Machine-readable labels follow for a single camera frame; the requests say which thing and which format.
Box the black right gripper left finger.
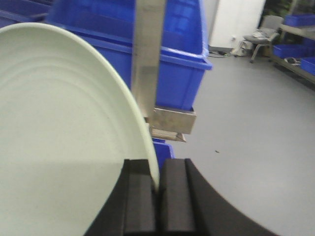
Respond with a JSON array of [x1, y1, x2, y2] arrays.
[[84, 159, 157, 236]]

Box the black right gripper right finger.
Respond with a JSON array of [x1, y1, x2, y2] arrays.
[[159, 159, 274, 236]]

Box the pale green plate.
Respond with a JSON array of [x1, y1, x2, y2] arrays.
[[0, 23, 159, 236]]

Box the blue bin under shelf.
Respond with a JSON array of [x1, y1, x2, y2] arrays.
[[153, 138, 175, 171]]

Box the stainless steel shelf rack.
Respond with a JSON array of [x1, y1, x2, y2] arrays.
[[131, 0, 196, 143]]

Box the background metal shelf rack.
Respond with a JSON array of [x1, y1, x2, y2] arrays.
[[271, 0, 315, 89]]

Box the blue bin lower stacked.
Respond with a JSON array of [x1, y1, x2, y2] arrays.
[[100, 44, 212, 110]]

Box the small blue bin background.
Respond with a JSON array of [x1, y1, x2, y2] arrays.
[[273, 44, 315, 59]]

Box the blue bin tilted upper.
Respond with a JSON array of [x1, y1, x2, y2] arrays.
[[46, 0, 209, 62]]

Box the grey office chair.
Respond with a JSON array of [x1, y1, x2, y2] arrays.
[[243, 15, 284, 63]]

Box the blue bin far left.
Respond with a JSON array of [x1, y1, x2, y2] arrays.
[[0, 0, 54, 28]]

